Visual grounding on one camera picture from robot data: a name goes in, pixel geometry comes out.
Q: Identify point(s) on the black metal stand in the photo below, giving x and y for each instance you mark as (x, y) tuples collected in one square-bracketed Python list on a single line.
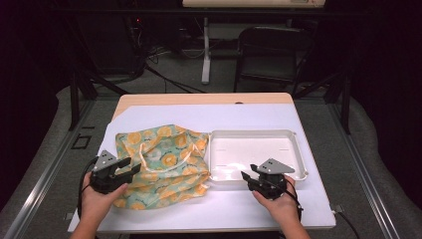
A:
[(74, 99), (345, 99)]

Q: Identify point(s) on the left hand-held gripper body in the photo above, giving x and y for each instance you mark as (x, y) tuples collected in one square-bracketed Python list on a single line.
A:
[(105, 179)]

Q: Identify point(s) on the light wooden table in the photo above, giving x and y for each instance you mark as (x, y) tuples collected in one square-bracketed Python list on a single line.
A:
[(199, 98)]

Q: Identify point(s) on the black cabinet with red light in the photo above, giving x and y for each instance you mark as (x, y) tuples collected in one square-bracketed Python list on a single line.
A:
[(112, 43)]

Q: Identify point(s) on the white plastic tray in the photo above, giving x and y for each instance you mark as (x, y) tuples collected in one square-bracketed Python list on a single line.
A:
[(239, 149)]

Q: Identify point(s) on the aluminium floor rail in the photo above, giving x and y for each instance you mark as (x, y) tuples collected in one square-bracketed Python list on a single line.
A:
[(49, 172), (365, 176)]

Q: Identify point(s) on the white desk leg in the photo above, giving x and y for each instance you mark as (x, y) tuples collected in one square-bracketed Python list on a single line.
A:
[(206, 59)]

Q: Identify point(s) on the person's left hand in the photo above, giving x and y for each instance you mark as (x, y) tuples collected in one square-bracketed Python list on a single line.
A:
[(96, 204)]

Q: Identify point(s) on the black folding chair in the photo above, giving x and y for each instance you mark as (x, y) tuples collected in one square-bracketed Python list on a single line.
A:
[(272, 49)]

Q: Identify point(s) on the white table board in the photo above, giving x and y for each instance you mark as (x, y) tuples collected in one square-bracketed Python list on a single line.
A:
[(212, 116)]

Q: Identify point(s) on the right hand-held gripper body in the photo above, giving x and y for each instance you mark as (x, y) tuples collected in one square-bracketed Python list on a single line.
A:
[(270, 186)]

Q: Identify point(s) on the person's right hand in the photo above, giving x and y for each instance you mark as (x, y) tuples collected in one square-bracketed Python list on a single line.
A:
[(282, 207)]

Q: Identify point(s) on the fruit print cloth bag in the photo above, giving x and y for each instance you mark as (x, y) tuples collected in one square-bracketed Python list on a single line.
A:
[(166, 156)]

